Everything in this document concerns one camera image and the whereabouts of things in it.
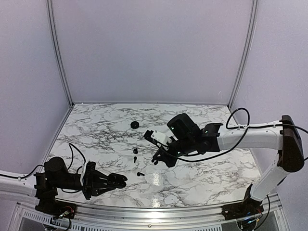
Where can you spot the left aluminium corner post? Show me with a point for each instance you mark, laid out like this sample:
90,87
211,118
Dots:
57,51

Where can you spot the aluminium corner post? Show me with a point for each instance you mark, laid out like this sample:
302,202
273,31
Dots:
247,47
57,51

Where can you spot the black round puck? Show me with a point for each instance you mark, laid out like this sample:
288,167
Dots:
134,125

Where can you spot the aluminium front rail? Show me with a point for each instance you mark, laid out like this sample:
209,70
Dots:
108,218

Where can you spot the right aluminium corner post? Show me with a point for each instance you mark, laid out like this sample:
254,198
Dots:
247,47

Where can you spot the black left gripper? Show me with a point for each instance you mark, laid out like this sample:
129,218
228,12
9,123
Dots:
92,184

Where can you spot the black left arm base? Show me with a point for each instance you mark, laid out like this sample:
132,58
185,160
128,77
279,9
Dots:
48,204

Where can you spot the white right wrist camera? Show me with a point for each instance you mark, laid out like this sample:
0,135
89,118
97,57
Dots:
156,137

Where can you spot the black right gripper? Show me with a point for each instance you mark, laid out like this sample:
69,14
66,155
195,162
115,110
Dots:
170,162

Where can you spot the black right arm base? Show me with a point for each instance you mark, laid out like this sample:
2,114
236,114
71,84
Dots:
247,207

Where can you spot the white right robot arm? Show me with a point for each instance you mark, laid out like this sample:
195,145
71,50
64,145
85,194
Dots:
281,135

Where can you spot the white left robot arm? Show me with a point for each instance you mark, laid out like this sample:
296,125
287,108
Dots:
55,176

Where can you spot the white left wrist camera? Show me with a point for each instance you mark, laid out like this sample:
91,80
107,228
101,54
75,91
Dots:
82,175

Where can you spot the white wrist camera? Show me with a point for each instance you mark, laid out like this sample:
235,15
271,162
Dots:
82,175
156,137

